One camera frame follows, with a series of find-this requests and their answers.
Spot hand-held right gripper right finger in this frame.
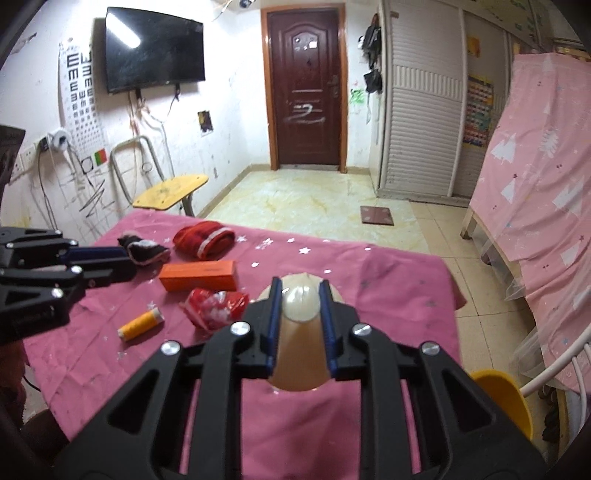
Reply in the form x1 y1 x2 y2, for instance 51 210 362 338
318 279 536 480

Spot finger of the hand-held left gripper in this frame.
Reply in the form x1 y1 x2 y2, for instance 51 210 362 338
58 237 130 265
55 257 138 296

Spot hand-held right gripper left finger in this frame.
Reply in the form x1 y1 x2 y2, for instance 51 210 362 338
55 276 284 480

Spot cream scalp brush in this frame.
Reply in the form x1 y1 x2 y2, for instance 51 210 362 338
255 272 345 393

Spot black and pink sock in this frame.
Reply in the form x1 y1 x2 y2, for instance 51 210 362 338
117 234 171 266

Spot pink star tablecloth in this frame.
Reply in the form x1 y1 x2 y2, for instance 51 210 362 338
23 210 467 480

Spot yellow thread spool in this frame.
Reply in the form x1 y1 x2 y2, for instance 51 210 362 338
117 308 162 342

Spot red plastic wrapper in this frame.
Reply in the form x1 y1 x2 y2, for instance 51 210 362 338
179 288 250 332

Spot long orange box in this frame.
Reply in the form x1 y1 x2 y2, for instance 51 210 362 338
159 260 237 292

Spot yellow seat folding chair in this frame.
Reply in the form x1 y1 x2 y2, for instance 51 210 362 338
110 136 209 217

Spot red knitted cloth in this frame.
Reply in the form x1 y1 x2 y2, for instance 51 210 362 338
173 220 236 261

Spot white round plug device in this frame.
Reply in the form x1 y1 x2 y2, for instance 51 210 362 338
48 129 75 153

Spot dark red floor scale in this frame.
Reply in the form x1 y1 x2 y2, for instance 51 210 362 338
360 206 395 227

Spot white eye chart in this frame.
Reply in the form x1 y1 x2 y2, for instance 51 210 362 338
58 41 109 160

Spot yellow plastic basin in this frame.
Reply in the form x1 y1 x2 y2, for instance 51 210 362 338
470 369 535 444

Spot white louvered wardrobe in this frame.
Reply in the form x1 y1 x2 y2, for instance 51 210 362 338
376 0 515 204

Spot dark brown door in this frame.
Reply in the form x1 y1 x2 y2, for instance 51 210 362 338
260 4 348 172

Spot pink tree print curtain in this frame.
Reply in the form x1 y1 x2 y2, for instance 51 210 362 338
471 51 591 393

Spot colourful grid poster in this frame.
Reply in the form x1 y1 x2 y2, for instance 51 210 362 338
464 74 495 151

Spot large black hanging bag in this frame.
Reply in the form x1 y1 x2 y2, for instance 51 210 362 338
362 14 383 58

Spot white wall sockets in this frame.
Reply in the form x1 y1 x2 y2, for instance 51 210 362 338
11 134 51 178

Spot wooden bed frame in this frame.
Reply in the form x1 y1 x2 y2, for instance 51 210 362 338
459 203 522 296

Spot black wall television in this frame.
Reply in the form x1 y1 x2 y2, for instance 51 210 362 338
104 6 206 95

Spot white metal tube frame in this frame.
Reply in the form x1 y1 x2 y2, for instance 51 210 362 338
519 323 591 402

